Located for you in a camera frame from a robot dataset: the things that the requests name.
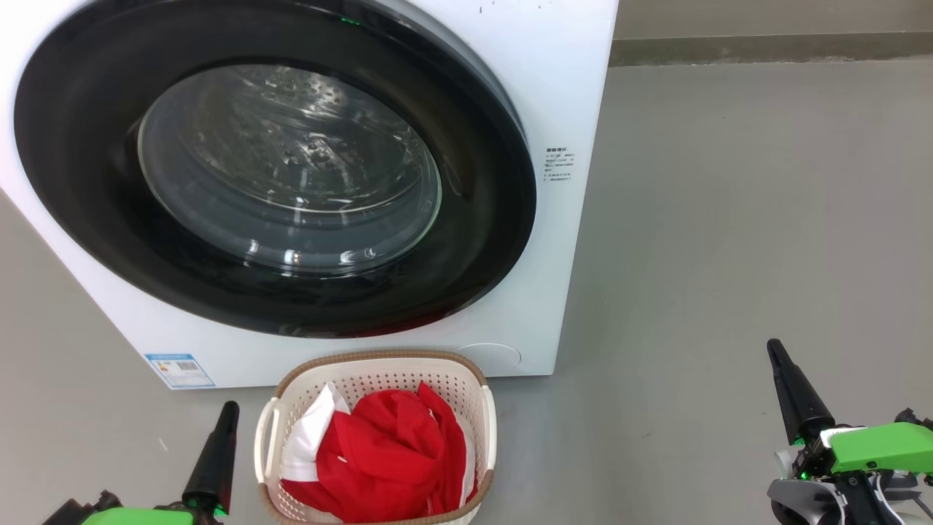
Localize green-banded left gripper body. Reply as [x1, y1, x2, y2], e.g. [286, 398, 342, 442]
[80, 505, 198, 525]

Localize black glass washer door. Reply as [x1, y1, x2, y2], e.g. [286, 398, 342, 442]
[13, 0, 538, 340]

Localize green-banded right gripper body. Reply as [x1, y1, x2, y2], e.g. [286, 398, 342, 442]
[793, 421, 933, 483]

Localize blue energy label sticker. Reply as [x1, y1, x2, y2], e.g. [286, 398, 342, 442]
[144, 353, 216, 389]

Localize white front-load washing machine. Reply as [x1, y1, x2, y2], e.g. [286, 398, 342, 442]
[0, 0, 620, 391]

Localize red garment white stripes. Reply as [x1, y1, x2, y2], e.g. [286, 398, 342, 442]
[281, 381, 478, 524]

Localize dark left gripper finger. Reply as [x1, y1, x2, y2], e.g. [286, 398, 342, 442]
[182, 401, 240, 516]

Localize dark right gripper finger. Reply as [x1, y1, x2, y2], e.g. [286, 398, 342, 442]
[767, 338, 836, 446]

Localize cream perforated laundry basket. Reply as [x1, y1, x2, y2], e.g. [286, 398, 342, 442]
[254, 349, 498, 525]

